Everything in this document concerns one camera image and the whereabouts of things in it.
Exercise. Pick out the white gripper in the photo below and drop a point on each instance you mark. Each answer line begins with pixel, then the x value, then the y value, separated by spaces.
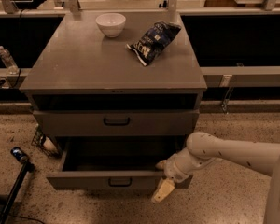
pixel 172 170

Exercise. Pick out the grey drawer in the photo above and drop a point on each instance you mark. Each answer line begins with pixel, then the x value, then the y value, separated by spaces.
pixel 116 123
pixel 101 163

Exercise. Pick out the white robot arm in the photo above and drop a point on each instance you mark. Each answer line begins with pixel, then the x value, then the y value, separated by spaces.
pixel 201 149

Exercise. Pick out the grey top drawer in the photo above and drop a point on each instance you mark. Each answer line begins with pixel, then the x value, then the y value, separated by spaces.
pixel 116 123

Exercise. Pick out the grey drawer cabinet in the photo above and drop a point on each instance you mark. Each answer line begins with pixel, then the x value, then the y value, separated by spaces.
pixel 82 70

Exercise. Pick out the dark blue chip bag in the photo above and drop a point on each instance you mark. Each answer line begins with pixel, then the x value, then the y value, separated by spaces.
pixel 154 41

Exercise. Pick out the black tripod pole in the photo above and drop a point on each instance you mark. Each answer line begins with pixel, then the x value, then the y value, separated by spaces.
pixel 26 167

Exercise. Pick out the blue soda can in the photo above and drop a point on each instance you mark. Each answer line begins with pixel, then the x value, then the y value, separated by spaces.
pixel 19 155

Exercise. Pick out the white bowl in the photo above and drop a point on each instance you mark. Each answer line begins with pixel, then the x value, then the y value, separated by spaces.
pixel 111 24

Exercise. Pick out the clear plastic water bottle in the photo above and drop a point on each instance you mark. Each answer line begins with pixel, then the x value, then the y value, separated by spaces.
pixel 8 61

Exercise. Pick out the wire basket with white object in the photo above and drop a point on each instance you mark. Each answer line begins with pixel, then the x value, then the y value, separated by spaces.
pixel 44 144

